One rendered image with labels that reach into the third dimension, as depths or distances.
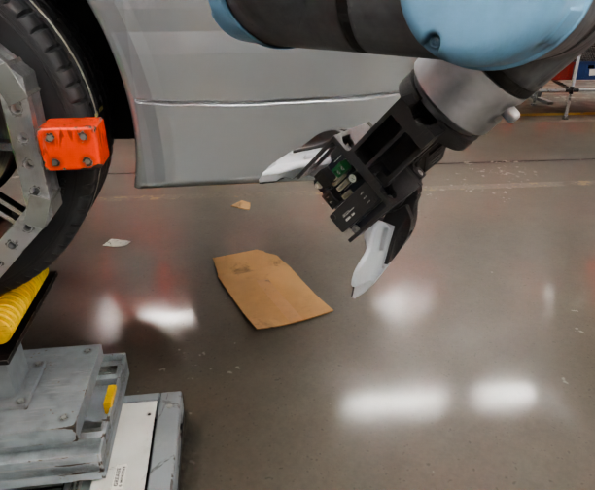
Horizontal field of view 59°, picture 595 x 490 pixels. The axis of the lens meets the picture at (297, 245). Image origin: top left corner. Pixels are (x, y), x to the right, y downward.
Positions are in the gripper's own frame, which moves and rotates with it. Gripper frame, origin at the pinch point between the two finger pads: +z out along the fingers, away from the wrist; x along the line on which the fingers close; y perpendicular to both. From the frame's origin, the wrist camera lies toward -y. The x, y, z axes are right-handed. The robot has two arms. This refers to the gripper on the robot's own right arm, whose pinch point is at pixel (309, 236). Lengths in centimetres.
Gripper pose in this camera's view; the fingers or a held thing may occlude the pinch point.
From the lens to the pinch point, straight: 54.3
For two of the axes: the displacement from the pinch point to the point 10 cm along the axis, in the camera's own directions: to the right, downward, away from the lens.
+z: -5.6, 5.3, 6.4
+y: -5.5, 3.5, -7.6
